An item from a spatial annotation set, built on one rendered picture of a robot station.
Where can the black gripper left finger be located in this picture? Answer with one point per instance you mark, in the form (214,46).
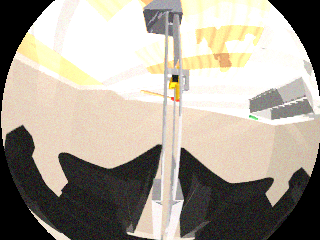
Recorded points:
(128,185)

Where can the flat wooden board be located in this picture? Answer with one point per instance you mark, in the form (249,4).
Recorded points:
(217,36)

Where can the grey metal roasting tin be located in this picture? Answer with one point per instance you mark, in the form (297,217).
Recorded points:
(294,99)

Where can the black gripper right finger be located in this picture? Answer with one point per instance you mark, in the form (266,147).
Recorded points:
(206,194)

